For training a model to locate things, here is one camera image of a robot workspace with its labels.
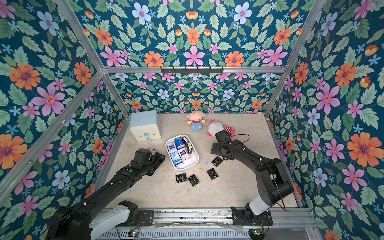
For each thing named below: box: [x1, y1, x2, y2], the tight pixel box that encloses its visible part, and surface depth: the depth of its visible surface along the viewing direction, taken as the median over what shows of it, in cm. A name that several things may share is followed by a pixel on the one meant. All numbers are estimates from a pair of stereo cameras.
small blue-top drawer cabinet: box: [129, 110, 162, 142], surface depth 98 cm
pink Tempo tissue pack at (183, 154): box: [177, 148, 190, 161], surface depth 92 cm
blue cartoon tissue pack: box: [173, 136, 186, 150], surface depth 98 cm
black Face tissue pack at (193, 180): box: [187, 174, 200, 188], surface depth 86 cm
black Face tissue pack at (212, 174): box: [206, 167, 219, 181], surface depth 88 cm
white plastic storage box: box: [165, 134, 200, 171], surface depth 95 cm
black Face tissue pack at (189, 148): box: [182, 136, 193, 154], surface depth 98 cm
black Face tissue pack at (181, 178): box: [175, 172, 188, 184], surface depth 87 cm
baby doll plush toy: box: [186, 108, 206, 132], surface depth 111 cm
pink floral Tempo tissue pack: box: [167, 141, 177, 154], surface depth 95 cm
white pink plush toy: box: [207, 120, 236, 139], surface depth 107 cm
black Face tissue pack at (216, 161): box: [211, 156, 223, 168], surface depth 93 cm
